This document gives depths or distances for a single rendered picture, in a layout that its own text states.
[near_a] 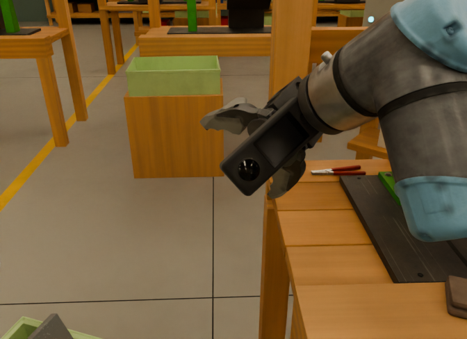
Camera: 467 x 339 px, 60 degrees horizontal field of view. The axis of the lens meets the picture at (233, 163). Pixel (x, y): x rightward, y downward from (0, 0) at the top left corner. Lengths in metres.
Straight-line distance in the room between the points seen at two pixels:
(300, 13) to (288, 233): 0.53
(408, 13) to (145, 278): 1.96
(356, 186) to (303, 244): 0.28
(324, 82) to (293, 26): 0.67
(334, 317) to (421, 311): 0.16
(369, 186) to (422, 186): 0.83
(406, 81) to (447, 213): 0.10
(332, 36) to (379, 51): 0.83
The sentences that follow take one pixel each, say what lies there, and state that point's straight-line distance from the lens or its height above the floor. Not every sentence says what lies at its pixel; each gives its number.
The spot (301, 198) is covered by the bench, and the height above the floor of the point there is 0.88.
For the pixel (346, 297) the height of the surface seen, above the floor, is 0.90.
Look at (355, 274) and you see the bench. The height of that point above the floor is 0.88.
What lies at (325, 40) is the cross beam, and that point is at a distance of 1.18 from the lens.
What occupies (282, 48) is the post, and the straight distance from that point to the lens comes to 1.06.
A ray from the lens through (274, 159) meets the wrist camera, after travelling 0.43.
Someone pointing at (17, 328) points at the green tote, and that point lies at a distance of 0.72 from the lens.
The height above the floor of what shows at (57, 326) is 1.02.
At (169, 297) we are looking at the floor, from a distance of 2.05.
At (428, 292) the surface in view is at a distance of 0.86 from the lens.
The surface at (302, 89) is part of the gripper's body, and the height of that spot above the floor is 1.33.
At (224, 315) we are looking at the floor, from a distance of 1.95.
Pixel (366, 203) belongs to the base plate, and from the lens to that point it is 1.07.
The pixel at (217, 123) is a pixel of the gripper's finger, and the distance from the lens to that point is 0.53.
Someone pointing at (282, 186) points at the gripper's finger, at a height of 1.18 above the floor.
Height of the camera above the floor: 1.45
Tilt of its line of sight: 27 degrees down
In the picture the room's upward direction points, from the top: straight up
